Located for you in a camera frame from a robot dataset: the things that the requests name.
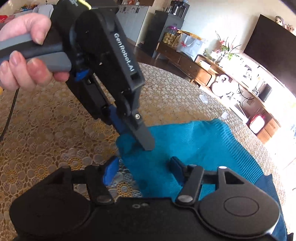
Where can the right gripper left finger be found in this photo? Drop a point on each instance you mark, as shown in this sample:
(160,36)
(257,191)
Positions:
(98,178)

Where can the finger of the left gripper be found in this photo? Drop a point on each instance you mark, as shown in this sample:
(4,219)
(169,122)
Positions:
(111,118)
(134,121)

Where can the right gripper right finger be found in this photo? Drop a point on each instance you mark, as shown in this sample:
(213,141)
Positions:
(190,178)

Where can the teal blue knit garment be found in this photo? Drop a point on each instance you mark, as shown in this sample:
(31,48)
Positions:
(209,144)

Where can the person's left hand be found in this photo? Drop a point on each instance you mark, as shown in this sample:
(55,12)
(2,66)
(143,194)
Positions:
(17,72)

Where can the gold floral lace tablecloth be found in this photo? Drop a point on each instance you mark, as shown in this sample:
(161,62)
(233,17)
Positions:
(49,129)

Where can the clear plastic box near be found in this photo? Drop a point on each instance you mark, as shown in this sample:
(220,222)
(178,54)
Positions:
(203,98)

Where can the jar of golden snacks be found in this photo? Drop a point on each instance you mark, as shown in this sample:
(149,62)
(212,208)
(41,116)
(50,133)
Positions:
(170,36)

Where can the pink white square appliance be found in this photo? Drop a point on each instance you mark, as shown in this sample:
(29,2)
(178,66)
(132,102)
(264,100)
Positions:
(257,123)

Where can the white gift bag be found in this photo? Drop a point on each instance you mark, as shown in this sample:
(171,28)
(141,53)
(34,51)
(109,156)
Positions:
(189,46)

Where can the long wooden media console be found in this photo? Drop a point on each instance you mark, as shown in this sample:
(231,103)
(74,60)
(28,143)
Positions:
(242,100)

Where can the white kettle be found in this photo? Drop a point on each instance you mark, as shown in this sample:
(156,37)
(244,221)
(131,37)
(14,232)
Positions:
(221,86)

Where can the black speaker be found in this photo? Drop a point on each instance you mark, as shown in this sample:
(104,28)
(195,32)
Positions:
(264,94)

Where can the pink flower vase arrangement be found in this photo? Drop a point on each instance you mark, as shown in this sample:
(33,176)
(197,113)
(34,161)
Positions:
(226,49)

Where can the black flat television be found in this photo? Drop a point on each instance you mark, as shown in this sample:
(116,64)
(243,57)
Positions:
(273,47)

